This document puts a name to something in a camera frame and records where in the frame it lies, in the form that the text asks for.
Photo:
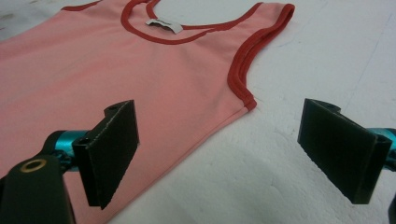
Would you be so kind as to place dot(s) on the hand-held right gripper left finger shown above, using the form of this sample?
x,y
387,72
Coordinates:
x,y
109,155

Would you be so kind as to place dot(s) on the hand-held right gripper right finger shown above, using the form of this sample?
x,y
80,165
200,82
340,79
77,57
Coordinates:
x,y
339,149

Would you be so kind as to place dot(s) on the pink tank top red trim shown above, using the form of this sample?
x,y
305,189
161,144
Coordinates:
x,y
124,77

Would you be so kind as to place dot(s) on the white foam mat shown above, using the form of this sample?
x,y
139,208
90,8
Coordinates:
x,y
280,161

